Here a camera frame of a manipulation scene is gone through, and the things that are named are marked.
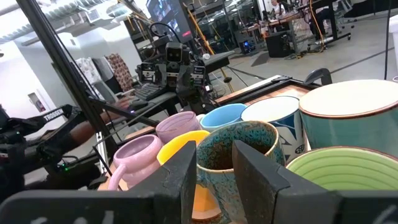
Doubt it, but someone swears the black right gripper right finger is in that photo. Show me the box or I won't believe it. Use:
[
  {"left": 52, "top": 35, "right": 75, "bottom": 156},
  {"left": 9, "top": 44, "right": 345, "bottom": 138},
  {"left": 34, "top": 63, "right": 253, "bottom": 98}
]
[{"left": 231, "top": 139, "right": 398, "bottom": 224}]

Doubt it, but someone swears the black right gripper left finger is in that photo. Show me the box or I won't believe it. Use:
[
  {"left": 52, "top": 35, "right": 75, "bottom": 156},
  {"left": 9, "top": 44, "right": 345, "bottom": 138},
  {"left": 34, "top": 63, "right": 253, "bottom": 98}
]
[{"left": 0, "top": 140, "right": 198, "bottom": 224}]

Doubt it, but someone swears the pink ribbed mug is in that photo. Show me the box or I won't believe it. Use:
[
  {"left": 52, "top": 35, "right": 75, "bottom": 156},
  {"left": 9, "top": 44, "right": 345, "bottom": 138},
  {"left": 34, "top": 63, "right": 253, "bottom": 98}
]
[{"left": 155, "top": 111, "right": 202, "bottom": 144}]

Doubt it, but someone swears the teal brown speckled mug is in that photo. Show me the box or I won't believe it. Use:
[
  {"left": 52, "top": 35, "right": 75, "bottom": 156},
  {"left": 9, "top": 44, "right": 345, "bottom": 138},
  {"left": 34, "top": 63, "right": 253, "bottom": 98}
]
[{"left": 195, "top": 120, "right": 286, "bottom": 224}]

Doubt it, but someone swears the teal cup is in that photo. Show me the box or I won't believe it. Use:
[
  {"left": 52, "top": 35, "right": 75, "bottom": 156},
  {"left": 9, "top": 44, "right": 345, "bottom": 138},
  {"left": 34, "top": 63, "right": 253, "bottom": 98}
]
[{"left": 298, "top": 79, "right": 398, "bottom": 158}]

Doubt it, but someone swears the blue white patterned mug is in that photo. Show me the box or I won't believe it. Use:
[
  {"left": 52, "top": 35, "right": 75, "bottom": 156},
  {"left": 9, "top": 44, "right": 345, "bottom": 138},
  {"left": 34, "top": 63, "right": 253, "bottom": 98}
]
[{"left": 241, "top": 95, "right": 308, "bottom": 164}]

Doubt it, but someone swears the person's forearm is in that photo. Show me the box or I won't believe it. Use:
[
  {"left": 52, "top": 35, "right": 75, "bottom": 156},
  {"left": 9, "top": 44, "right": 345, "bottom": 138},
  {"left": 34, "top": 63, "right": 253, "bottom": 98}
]
[{"left": 70, "top": 107, "right": 125, "bottom": 146}]

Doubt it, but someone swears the grey desk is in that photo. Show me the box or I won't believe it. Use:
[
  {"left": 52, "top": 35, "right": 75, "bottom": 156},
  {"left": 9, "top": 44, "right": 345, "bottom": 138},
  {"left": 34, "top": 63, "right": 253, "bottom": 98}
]
[{"left": 133, "top": 91, "right": 180, "bottom": 114}]

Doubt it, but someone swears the black keyboard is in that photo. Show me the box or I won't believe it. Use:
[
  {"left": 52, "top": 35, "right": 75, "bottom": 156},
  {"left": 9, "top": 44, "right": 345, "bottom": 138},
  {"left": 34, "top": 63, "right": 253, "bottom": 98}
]
[{"left": 134, "top": 83, "right": 165, "bottom": 101}]

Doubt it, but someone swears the black computer mouse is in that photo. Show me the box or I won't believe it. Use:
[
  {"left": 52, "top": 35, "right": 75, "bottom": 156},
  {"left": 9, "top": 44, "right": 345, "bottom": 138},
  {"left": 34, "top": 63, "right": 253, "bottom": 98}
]
[{"left": 129, "top": 98, "right": 149, "bottom": 110}]

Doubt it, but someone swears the black platform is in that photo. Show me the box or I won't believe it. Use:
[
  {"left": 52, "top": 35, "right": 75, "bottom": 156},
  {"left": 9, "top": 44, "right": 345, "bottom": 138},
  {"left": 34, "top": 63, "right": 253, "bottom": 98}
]
[{"left": 203, "top": 51, "right": 236, "bottom": 75}]

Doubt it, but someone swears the pink bubble-shaped mug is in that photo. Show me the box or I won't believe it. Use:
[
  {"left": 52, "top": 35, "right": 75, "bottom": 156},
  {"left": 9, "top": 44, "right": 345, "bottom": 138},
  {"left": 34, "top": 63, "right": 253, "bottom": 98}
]
[{"left": 107, "top": 134, "right": 164, "bottom": 191}]

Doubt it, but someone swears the person's hand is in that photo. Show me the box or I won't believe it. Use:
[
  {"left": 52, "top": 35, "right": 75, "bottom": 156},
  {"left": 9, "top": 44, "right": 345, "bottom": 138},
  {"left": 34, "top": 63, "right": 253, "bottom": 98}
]
[{"left": 116, "top": 95, "right": 137, "bottom": 110}]

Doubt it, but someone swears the brown patterned cloth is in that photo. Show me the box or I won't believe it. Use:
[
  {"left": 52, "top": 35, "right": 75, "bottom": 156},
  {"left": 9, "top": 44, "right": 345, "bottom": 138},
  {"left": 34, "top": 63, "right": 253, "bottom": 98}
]
[{"left": 105, "top": 53, "right": 134, "bottom": 93}]

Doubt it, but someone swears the green ribbed mug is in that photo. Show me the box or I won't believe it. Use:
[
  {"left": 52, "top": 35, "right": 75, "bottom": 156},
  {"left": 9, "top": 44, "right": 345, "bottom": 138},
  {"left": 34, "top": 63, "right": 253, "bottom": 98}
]
[{"left": 285, "top": 146, "right": 398, "bottom": 191}]

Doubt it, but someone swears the light blue mug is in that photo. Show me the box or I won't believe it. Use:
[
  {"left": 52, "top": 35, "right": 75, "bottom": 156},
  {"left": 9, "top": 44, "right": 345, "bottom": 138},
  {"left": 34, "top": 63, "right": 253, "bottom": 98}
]
[{"left": 199, "top": 103, "right": 249, "bottom": 133}]

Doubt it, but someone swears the large monitor screen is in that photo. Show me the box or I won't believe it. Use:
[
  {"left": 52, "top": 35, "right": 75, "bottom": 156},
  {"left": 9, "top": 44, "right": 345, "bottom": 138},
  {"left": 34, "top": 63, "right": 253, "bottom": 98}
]
[{"left": 146, "top": 0, "right": 193, "bottom": 43}]

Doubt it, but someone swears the yellow mug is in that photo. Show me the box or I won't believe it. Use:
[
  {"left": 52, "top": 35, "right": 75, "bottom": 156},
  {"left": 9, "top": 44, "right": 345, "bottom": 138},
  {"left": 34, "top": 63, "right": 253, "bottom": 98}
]
[{"left": 156, "top": 129, "right": 222, "bottom": 222}]

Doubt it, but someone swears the blue-lit electronic device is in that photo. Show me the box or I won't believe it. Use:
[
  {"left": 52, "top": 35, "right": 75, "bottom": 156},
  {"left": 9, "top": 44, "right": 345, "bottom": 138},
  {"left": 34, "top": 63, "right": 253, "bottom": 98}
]
[{"left": 238, "top": 39, "right": 257, "bottom": 54}]

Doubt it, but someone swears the white patterned cloth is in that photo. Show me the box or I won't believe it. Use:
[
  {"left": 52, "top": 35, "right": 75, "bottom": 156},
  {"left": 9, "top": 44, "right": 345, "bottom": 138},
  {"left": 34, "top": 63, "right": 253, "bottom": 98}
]
[{"left": 76, "top": 57, "right": 103, "bottom": 85}]

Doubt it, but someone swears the black box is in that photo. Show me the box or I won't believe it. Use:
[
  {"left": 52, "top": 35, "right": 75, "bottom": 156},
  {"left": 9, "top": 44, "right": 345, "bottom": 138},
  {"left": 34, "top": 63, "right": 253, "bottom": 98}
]
[{"left": 266, "top": 30, "right": 293, "bottom": 58}]

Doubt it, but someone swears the wooden desk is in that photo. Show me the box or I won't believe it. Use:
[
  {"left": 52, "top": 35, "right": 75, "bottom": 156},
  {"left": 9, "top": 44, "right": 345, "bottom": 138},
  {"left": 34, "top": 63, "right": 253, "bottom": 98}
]
[{"left": 242, "top": 11, "right": 308, "bottom": 35}]

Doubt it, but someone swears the person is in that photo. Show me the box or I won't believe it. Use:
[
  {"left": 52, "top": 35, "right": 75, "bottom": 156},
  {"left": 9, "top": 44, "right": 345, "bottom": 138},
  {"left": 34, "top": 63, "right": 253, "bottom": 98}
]
[{"left": 270, "top": 0, "right": 285, "bottom": 16}]

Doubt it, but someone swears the grey chair armrest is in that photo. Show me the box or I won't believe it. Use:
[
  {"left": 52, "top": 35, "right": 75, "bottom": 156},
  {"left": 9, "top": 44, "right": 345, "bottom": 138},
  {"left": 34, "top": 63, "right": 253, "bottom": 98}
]
[{"left": 303, "top": 67, "right": 333, "bottom": 85}]

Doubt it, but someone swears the black desk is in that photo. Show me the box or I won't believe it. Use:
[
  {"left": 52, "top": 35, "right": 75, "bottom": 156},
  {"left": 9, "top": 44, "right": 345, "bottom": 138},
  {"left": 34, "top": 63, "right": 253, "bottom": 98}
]
[{"left": 306, "top": 0, "right": 352, "bottom": 52}]

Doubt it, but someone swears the white object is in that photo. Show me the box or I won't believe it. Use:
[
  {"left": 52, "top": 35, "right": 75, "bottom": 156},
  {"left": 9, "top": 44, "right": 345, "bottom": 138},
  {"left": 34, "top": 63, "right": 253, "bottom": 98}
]
[{"left": 388, "top": 14, "right": 398, "bottom": 66}]

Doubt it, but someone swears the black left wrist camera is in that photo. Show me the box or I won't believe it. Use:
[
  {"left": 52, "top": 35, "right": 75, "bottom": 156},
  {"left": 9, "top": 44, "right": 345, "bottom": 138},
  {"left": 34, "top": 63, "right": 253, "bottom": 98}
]
[{"left": 164, "top": 42, "right": 185, "bottom": 63}]

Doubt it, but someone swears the yellow cable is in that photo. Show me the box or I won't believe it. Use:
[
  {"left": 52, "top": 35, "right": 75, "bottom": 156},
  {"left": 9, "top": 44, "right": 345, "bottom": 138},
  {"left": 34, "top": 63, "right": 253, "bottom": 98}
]
[{"left": 186, "top": 7, "right": 236, "bottom": 94}]

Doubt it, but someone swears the black station frame post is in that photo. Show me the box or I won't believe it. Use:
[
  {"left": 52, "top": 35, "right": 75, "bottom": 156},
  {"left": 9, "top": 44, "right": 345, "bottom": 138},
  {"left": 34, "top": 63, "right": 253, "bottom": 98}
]
[{"left": 17, "top": 0, "right": 121, "bottom": 156}]

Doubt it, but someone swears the orange cable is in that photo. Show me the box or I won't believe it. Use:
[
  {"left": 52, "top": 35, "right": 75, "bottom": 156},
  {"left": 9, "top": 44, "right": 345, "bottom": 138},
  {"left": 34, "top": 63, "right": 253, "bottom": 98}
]
[{"left": 307, "top": 0, "right": 327, "bottom": 52}]

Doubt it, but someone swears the thin black cable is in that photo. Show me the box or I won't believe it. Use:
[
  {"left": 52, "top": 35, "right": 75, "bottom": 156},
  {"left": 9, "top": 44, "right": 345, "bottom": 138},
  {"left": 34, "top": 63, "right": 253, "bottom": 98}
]
[{"left": 384, "top": 0, "right": 393, "bottom": 81}]

